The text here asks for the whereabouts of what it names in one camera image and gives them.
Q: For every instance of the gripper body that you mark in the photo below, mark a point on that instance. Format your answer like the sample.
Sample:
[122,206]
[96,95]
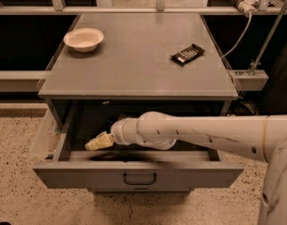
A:
[122,132]

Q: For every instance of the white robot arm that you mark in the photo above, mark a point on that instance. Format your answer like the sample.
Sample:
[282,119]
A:
[262,138]

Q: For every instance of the open grey top drawer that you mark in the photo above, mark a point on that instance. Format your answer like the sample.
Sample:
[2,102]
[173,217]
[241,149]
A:
[181,169]

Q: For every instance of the grey metal drawer cabinet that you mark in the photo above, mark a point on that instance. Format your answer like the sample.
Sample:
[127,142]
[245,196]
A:
[131,72]

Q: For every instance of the white paper bowl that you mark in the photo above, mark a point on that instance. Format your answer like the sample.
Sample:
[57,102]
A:
[83,40]

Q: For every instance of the black snack bar wrapper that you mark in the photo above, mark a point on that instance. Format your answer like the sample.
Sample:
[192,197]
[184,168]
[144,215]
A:
[187,55]

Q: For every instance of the white power strip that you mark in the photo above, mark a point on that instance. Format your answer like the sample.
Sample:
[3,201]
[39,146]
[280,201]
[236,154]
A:
[247,7]

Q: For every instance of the diagonal metal rod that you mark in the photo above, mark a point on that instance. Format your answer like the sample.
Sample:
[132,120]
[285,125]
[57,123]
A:
[281,5]

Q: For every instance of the black drawer handle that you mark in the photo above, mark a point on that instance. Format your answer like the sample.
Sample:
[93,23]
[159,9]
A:
[144,179]

